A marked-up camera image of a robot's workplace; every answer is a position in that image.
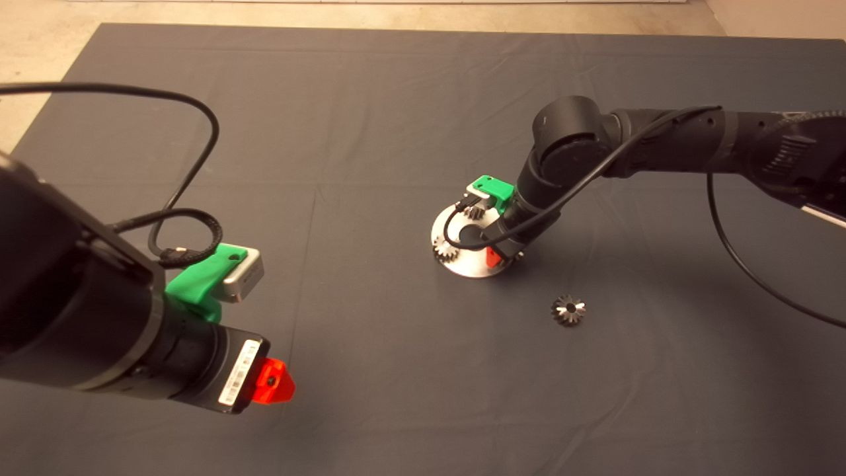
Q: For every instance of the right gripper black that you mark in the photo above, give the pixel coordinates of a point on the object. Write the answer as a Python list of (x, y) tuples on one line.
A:
[(522, 228)]

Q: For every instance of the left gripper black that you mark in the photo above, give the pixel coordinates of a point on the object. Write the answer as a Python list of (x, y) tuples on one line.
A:
[(218, 363)]

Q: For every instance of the small steel gear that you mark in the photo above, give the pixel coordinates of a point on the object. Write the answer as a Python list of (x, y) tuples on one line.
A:
[(568, 311)]

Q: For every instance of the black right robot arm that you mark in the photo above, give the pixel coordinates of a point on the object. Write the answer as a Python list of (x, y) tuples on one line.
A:
[(694, 142)]

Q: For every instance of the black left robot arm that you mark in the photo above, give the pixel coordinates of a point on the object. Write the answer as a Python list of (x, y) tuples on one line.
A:
[(66, 297)]

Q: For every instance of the steel pinion gear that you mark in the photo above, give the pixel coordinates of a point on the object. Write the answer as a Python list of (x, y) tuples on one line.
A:
[(444, 250), (473, 213)]

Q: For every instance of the round metal plate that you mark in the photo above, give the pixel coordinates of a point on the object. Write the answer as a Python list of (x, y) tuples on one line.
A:
[(462, 264)]

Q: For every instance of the dark grey table cloth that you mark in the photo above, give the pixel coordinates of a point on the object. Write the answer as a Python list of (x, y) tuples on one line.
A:
[(396, 119)]

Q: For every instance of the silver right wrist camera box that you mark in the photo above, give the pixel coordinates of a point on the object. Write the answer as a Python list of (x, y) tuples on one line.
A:
[(477, 194)]

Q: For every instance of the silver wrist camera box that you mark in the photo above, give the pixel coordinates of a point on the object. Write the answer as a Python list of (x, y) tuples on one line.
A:
[(246, 277), (477, 194)]

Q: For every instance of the green right camera mount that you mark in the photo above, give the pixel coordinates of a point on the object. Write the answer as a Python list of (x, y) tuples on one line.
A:
[(496, 190)]

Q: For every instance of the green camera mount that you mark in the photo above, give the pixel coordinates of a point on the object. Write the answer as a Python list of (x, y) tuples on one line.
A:
[(496, 190), (198, 281)]

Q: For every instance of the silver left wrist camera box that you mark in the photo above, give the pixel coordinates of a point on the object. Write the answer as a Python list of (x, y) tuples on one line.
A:
[(246, 277)]

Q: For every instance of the green left camera mount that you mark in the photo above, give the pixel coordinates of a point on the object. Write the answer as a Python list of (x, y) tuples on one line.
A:
[(198, 281)]

